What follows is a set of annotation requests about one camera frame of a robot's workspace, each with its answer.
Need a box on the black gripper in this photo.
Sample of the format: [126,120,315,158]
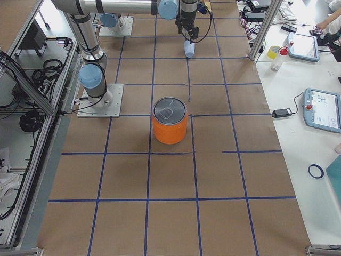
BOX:
[175,14,199,41]

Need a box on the light blue plastic cup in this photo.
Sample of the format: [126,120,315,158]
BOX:
[184,41,196,58]

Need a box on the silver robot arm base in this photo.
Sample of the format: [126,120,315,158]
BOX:
[100,13,126,31]

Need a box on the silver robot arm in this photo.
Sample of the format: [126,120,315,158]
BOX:
[53,1,204,110]

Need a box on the yellow tape roll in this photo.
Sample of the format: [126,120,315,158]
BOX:
[267,45,281,60]

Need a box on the orange cylindrical can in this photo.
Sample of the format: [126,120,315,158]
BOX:
[152,97,188,145]

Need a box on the clear bottle red cap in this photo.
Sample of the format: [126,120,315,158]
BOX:
[271,46,289,71]

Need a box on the black power adapter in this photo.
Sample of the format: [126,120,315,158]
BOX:
[271,108,293,118]

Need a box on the teach pendant with red button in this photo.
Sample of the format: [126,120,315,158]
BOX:
[303,88,340,133]

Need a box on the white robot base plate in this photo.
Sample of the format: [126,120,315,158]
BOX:
[77,83,124,118]

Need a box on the blue tape ring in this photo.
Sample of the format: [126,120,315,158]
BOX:
[307,164,325,179]

